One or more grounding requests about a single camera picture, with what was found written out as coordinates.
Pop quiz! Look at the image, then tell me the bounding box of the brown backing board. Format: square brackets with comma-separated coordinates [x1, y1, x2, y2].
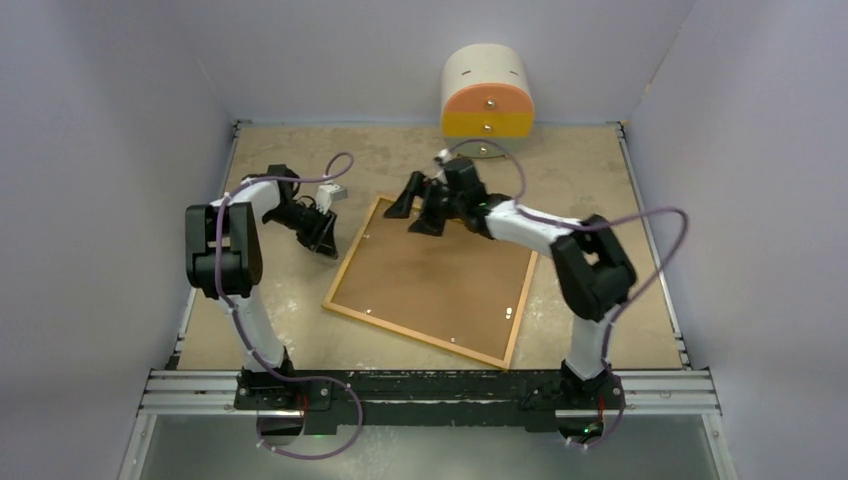
[329, 198, 535, 362]

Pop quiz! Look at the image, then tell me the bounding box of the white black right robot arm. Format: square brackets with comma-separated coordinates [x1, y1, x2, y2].
[383, 151, 637, 407]

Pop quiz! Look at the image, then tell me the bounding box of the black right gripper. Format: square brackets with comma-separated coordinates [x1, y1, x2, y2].
[386, 170, 467, 237]

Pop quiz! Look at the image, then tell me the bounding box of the aluminium rail frame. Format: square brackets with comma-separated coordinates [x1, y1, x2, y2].
[116, 120, 738, 480]

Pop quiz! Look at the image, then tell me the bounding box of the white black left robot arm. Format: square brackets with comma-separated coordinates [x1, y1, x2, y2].
[185, 164, 347, 409]

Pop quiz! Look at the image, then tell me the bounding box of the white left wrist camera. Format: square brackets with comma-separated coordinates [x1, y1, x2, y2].
[314, 180, 348, 214]

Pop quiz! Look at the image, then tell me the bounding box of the round pastel drawer cabinet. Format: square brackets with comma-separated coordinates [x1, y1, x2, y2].
[440, 43, 535, 158]

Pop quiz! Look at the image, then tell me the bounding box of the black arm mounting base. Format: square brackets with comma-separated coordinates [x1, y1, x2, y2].
[234, 367, 624, 442]

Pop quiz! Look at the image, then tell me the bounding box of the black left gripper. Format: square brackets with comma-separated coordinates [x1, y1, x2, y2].
[263, 202, 338, 258]

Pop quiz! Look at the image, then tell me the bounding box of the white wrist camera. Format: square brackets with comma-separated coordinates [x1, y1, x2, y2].
[433, 149, 453, 179]
[314, 180, 348, 214]

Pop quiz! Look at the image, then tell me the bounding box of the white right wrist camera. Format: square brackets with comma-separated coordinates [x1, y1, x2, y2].
[433, 149, 453, 179]

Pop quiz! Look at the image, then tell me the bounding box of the yellow wooden picture frame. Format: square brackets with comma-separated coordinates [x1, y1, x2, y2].
[321, 193, 540, 371]

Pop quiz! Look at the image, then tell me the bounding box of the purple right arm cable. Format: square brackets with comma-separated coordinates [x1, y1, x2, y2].
[437, 139, 690, 452]

